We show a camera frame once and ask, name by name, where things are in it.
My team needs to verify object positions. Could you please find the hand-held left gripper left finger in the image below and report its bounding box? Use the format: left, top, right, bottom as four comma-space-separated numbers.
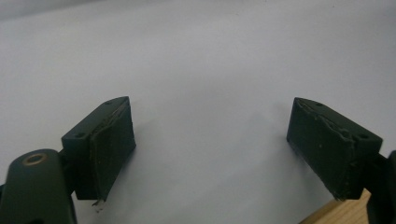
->
61, 95, 137, 206

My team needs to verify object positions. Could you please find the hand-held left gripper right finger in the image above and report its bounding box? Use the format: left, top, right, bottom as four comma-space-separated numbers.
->
286, 96, 384, 202

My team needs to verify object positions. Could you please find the grey table mat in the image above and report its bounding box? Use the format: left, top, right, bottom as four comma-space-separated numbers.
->
0, 0, 396, 224

